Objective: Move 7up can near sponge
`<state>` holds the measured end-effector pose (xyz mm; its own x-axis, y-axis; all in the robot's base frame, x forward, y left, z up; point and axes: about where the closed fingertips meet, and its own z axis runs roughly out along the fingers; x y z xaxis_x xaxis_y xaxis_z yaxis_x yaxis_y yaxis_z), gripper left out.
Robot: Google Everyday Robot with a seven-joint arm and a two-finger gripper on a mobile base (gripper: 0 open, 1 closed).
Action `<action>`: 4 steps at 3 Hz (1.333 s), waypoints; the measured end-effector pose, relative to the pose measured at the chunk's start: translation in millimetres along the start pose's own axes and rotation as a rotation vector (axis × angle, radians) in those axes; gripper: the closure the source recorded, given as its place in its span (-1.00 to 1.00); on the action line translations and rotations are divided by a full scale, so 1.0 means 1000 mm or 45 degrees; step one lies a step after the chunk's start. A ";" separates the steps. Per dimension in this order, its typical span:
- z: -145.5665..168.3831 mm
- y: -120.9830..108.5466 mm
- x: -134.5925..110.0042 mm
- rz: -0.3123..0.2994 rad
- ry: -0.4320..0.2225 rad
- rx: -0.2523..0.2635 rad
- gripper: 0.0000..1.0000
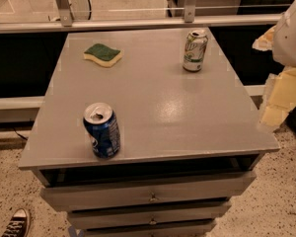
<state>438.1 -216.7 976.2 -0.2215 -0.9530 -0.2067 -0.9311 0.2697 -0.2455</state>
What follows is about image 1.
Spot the blue pepsi can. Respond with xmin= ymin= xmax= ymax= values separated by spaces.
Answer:
xmin=83 ymin=103 xmax=120 ymax=159

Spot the grey drawer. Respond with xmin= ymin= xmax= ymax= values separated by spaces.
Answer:
xmin=68 ymin=200 xmax=231 ymax=229
xmin=41 ymin=171 xmax=256 ymax=211
xmin=84 ymin=220 xmax=216 ymax=237

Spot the black cable on floor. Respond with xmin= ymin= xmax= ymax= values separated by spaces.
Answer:
xmin=12 ymin=127 xmax=30 ymax=141

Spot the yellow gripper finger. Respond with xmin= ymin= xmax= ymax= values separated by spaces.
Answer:
xmin=252 ymin=27 xmax=275 ymax=51
xmin=259 ymin=66 xmax=296 ymax=128

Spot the black white sneaker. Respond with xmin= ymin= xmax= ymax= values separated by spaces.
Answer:
xmin=1 ymin=208 xmax=30 ymax=237

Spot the grey drawer cabinet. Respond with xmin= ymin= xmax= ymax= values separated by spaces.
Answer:
xmin=18 ymin=27 xmax=281 ymax=237

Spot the aluminium frame rail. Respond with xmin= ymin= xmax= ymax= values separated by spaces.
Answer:
xmin=0 ymin=14 xmax=281 ymax=34

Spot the middle grey drawer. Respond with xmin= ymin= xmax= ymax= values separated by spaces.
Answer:
xmin=68 ymin=200 xmax=231 ymax=229

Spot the top grey drawer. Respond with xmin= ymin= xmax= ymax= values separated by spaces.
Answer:
xmin=41 ymin=171 xmax=256 ymax=211

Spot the green yellow sponge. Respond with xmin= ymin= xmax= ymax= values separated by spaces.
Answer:
xmin=83 ymin=43 xmax=122 ymax=68

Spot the green white 7up can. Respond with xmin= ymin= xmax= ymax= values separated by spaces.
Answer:
xmin=183 ymin=29 xmax=208 ymax=72

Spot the bottom grey drawer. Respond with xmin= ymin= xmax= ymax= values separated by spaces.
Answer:
xmin=84 ymin=220 xmax=216 ymax=237

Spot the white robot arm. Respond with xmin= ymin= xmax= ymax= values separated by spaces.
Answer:
xmin=252 ymin=0 xmax=296 ymax=131

